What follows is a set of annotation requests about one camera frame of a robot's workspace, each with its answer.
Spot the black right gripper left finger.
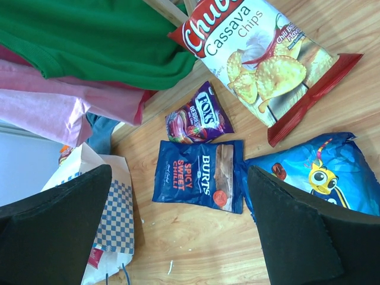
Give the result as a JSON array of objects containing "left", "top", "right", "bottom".
[{"left": 1, "top": 164, "right": 112, "bottom": 284}]

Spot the colourful orange candy bag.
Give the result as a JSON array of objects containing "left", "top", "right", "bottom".
[{"left": 58, "top": 145, "right": 74, "bottom": 166}]

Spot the purple snack packet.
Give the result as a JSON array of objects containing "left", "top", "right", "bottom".
[{"left": 165, "top": 81, "right": 234, "bottom": 144}]

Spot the blue checkered paper bag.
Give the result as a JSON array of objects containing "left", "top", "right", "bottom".
[{"left": 43, "top": 143, "right": 134, "bottom": 284}]

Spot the blue crumpled cloth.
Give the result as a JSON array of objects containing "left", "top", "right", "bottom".
[{"left": 86, "top": 112, "right": 119, "bottom": 155}]

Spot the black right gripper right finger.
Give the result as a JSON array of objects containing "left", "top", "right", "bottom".
[{"left": 248, "top": 167, "right": 379, "bottom": 284}]

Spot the pink t-shirt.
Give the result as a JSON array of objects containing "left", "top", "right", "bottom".
[{"left": 1, "top": 46, "right": 155, "bottom": 147}]

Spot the blue gummy candy bag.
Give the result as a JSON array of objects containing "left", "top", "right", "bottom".
[{"left": 235, "top": 132, "right": 379, "bottom": 216}]

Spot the pink snack packet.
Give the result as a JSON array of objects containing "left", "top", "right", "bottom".
[{"left": 87, "top": 248, "right": 104, "bottom": 269}]

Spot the red Chubi cassava chips bag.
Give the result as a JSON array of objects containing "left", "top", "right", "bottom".
[{"left": 169, "top": 0, "right": 361, "bottom": 145}]

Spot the blue Burts chips bag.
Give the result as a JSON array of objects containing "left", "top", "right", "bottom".
[{"left": 152, "top": 140, "right": 243, "bottom": 214}]

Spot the green t-shirt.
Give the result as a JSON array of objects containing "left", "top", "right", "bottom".
[{"left": 1, "top": 1, "right": 196, "bottom": 90}]

